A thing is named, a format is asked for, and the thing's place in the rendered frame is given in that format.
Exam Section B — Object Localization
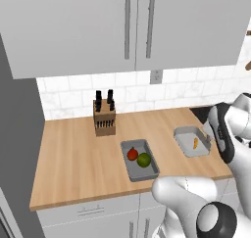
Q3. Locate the narrow grey drawer front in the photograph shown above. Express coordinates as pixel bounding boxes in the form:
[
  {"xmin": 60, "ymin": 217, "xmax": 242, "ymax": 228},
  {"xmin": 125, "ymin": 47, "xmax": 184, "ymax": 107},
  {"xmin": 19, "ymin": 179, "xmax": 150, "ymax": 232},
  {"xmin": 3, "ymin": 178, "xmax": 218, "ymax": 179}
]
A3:
[{"xmin": 138, "ymin": 191, "xmax": 162, "ymax": 212}]

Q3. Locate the grey cupboard door handle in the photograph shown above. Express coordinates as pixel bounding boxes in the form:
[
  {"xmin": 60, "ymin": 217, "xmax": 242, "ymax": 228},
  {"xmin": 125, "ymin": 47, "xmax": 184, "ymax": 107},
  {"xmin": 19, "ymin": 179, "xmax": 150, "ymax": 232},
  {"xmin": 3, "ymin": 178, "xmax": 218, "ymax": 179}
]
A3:
[
  {"xmin": 145, "ymin": 0, "xmax": 157, "ymax": 60},
  {"xmin": 124, "ymin": 0, "xmax": 131, "ymax": 61}
]

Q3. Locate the grey fridge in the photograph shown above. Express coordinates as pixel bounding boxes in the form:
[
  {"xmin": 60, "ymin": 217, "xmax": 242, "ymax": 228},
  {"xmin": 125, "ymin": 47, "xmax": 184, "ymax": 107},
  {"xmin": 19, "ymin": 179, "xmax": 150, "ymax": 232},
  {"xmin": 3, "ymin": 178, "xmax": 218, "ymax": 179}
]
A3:
[{"xmin": 0, "ymin": 32, "xmax": 47, "ymax": 238}]

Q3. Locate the grey wall outlet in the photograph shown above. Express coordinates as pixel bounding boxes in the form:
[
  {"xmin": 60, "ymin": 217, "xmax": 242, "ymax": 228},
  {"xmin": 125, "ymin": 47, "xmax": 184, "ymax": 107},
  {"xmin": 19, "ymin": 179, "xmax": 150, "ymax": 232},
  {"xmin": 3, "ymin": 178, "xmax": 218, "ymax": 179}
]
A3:
[{"xmin": 149, "ymin": 69, "xmax": 164, "ymax": 85}]

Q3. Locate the grey wall cupboard door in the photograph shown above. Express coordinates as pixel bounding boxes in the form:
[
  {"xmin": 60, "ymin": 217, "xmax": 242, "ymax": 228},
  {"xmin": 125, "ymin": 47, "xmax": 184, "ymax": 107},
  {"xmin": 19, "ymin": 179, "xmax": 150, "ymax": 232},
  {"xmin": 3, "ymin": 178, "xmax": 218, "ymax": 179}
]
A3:
[
  {"xmin": 0, "ymin": 0, "xmax": 140, "ymax": 80},
  {"xmin": 135, "ymin": 0, "xmax": 251, "ymax": 72}
]

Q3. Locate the wooden knife block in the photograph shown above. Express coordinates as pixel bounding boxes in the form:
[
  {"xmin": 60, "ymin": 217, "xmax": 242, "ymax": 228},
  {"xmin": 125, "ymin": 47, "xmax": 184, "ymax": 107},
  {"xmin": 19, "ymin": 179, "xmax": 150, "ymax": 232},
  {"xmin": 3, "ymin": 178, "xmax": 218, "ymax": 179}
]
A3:
[{"xmin": 92, "ymin": 98, "xmax": 118, "ymax": 138}]

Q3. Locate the grey base cupboard door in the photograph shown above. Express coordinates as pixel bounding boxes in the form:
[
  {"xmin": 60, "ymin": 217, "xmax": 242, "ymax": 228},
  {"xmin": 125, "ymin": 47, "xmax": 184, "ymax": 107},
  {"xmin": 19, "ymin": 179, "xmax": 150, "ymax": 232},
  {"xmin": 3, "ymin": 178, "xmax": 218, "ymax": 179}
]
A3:
[
  {"xmin": 136, "ymin": 205, "xmax": 168, "ymax": 238},
  {"xmin": 41, "ymin": 212, "xmax": 139, "ymax": 238}
]

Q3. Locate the grey container with vegetables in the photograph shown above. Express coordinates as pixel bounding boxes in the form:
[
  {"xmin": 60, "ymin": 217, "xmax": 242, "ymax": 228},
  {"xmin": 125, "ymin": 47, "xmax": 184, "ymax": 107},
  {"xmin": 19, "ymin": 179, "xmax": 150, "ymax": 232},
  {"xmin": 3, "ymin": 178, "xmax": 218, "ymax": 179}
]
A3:
[{"xmin": 120, "ymin": 138, "xmax": 161, "ymax": 183}]

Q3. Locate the red tomato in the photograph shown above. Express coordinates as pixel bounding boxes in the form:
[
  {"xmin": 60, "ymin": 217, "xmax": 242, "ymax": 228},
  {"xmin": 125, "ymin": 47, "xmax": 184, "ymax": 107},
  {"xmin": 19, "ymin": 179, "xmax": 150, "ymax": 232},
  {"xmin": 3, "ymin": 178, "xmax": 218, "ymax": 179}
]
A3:
[{"xmin": 126, "ymin": 146, "xmax": 139, "ymax": 162}]

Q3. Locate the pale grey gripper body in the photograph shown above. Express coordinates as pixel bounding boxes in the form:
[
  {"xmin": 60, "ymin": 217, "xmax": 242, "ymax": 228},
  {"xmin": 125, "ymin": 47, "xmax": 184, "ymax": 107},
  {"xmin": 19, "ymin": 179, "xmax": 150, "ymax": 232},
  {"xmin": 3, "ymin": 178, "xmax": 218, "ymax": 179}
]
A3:
[{"xmin": 202, "ymin": 118, "xmax": 218, "ymax": 143}]

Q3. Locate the grey container with shrimp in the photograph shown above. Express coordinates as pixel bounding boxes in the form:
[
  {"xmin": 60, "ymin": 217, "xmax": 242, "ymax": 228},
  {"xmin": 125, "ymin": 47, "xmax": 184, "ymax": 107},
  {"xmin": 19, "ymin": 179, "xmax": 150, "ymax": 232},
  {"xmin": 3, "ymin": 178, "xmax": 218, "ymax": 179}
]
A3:
[{"xmin": 173, "ymin": 125, "xmax": 212, "ymax": 159}]

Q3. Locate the grey drawer handle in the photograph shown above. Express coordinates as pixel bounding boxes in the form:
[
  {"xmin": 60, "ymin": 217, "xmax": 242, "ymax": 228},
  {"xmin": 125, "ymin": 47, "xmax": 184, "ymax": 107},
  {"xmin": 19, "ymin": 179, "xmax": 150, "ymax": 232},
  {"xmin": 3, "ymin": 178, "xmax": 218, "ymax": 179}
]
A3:
[{"xmin": 76, "ymin": 206, "xmax": 106, "ymax": 217}]

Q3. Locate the green lime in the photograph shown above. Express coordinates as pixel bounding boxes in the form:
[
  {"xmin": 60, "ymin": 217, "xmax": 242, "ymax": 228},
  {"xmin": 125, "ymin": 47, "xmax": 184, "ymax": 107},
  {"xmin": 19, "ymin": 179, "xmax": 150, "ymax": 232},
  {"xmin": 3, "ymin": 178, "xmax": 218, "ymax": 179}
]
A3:
[{"xmin": 136, "ymin": 152, "xmax": 152, "ymax": 168}]

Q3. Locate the black hob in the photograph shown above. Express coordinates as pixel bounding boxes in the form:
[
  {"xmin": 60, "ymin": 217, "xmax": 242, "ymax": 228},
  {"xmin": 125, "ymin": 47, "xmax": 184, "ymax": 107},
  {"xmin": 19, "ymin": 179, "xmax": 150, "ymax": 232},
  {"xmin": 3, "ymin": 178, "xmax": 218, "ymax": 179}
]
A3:
[{"xmin": 189, "ymin": 106, "xmax": 214, "ymax": 124}]

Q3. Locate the wide grey drawer front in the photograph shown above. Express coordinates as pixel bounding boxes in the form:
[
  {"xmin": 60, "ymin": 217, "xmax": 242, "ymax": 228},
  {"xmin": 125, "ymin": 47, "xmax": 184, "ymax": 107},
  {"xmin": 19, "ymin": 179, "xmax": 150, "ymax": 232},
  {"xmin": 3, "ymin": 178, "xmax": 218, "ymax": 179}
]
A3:
[{"xmin": 35, "ymin": 193, "xmax": 142, "ymax": 229}]

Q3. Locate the grey base cupboard handle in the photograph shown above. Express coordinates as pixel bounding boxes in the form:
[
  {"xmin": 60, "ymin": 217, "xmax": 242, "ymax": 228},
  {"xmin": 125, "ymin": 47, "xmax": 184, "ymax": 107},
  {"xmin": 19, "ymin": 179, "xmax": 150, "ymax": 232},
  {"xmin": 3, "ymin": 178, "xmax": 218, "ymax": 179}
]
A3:
[
  {"xmin": 128, "ymin": 220, "xmax": 135, "ymax": 238},
  {"xmin": 143, "ymin": 217, "xmax": 151, "ymax": 238}
]

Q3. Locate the grey base cupboard front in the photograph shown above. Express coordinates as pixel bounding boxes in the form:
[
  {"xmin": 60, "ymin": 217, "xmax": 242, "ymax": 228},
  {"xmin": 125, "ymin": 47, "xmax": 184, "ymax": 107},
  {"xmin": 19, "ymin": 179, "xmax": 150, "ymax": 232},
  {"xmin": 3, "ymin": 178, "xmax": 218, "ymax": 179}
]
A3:
[{"xmin": 214, "ymin": 177, "xmax": 244, "ymax": 214}]

